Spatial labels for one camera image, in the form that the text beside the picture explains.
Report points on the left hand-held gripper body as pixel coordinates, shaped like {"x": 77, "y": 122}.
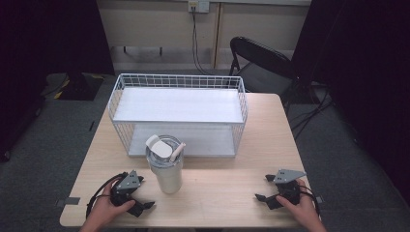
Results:
{"x": 127, "y": 184}

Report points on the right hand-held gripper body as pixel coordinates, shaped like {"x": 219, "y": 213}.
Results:
{"x": 288, "y": 185}

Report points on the white tumbler cup with straw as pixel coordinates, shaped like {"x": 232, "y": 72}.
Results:
{"x": 166, "y": 164}

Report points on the person's right hand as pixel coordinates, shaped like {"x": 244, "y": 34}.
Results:
{"x": 299, "y": 208}

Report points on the person's left hand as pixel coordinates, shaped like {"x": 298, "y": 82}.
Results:
{"x": 106, "y": 206}

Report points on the grey tape strip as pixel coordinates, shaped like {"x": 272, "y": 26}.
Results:
{"x": 68, "y": 201}
{"x": 319, "y": 199}

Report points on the grey stand base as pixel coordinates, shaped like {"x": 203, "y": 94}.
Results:
{"x": 75, "y": 85}

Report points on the black folding chair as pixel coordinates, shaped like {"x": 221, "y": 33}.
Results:
{"x": 257, "y": 64}

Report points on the dark curtain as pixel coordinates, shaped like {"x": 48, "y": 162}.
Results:
{"x": 42, "y": 64}
{"x": 364, "y": 80}

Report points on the white wall outlet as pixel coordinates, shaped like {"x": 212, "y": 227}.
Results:
{"x": 199, "y": 5}

